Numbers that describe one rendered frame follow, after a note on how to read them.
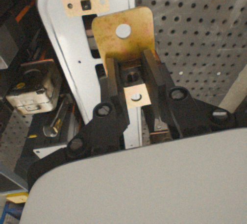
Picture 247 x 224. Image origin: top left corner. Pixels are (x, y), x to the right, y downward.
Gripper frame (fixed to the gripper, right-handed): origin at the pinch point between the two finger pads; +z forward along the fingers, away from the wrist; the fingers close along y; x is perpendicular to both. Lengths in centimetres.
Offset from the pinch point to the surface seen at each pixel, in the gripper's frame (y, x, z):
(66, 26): -10.3, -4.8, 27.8
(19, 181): -35, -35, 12
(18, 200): -43, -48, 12
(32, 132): -43, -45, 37
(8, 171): -34.3, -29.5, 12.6
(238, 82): 117, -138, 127
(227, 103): 112, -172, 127
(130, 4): 3.1, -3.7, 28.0
